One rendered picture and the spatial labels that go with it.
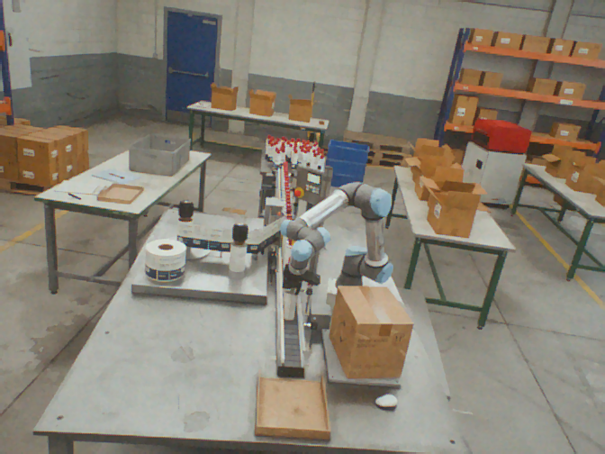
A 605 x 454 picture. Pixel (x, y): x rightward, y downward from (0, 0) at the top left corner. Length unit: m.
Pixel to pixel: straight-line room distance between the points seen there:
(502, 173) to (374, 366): 6.11
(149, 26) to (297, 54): 2.91
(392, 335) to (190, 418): 0.83
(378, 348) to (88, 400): 1.10
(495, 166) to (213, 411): 6.53
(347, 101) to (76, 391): 8.71
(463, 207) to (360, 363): 2.23
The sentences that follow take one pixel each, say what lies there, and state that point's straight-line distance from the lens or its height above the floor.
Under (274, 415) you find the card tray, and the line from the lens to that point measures 1.95.
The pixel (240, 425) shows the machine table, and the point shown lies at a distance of 1.91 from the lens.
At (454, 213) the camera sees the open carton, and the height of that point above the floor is 0.98.
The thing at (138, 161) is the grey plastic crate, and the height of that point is 0.89.
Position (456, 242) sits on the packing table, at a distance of 4.09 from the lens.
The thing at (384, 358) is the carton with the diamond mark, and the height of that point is 0.95.
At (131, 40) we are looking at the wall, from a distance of 10.97.
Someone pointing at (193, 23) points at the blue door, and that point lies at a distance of 10.49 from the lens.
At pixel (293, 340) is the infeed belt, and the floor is 0.88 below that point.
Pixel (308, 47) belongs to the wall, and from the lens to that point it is 10.10.
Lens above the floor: 2.15
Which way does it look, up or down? 22 degrees down
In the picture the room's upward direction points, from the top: 8 degrees clockwise
